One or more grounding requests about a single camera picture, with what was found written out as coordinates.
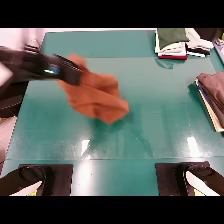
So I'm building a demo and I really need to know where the orange T-shirt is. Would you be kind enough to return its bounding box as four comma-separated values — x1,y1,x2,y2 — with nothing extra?
57,53,131,126

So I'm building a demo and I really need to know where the red garment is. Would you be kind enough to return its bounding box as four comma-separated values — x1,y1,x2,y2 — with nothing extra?
157,54,189,61

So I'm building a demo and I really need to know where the dark green garment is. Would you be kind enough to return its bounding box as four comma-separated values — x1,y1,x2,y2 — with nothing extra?
156,28,190,50

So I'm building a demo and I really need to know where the beige garment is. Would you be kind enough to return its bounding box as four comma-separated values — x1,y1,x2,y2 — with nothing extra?
195,81,224,133

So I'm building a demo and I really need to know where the brown garment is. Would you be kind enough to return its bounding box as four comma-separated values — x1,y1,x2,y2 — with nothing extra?
195,71,224,119

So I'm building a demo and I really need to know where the black garment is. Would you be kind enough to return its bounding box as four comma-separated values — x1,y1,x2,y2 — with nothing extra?
186,45,212,57

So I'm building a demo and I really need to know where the cream garment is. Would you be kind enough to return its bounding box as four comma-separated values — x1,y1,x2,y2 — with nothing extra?
184,28,215,51

